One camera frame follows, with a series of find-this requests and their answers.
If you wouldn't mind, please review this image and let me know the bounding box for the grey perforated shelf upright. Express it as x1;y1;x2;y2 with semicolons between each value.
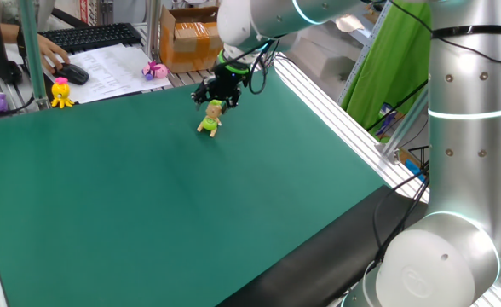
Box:
337;0;392;106

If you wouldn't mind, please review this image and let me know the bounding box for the aluminium frame strut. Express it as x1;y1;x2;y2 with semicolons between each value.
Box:
382;89;430;159

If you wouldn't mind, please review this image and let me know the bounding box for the aluminium frame post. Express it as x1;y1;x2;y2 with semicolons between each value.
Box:
145;0;163;61
19;0;50;111

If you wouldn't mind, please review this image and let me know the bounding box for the green flange ring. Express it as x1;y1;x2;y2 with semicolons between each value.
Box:
217;49;251;76

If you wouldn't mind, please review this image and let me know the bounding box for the brown cardboard box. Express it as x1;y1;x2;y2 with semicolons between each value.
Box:
158;4;226;74

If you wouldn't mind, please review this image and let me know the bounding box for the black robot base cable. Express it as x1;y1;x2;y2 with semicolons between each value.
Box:
371;161;430;274

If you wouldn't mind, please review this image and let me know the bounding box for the white foam block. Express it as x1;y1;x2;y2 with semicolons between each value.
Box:
295;36;362;82

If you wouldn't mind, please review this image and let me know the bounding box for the black keyboard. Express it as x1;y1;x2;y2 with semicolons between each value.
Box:
38;22;144;55

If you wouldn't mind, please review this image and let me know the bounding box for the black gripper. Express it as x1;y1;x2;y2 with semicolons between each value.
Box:
190;63;245;109

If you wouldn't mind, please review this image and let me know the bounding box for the bare forearm of operator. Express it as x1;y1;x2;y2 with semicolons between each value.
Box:
0;21;43;46

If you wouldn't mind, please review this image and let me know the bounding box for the wind-up crawling baby toy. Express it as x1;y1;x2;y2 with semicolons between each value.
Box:
196;99;224;138

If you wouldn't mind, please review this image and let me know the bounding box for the yellow octopus toy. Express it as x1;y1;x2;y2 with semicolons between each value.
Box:
49;76;76;109

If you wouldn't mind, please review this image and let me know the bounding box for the black table mat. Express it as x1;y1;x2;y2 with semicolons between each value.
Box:
216;183;430;307

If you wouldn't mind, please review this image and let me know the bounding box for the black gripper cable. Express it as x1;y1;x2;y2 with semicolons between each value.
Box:
248;40;273;96

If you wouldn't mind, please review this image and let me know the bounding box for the hand of computer operator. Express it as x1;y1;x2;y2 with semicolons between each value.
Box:
37;33;71;73

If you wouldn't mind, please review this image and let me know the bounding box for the green cloth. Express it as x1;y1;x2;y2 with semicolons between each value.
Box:
340;0;433;131

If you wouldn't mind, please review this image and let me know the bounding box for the black computer mouse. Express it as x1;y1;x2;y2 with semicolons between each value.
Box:
53;62;90;86

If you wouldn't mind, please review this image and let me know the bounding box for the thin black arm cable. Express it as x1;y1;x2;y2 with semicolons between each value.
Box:
386;0;501;69

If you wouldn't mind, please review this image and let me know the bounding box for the pink wind-up toy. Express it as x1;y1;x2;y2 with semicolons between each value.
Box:
141;61;170;82

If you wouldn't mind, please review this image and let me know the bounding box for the white printed paper sheet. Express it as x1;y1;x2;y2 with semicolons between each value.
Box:
41;42;173;105

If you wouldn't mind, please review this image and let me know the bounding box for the green table mat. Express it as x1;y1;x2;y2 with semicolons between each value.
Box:
0;66;390;307

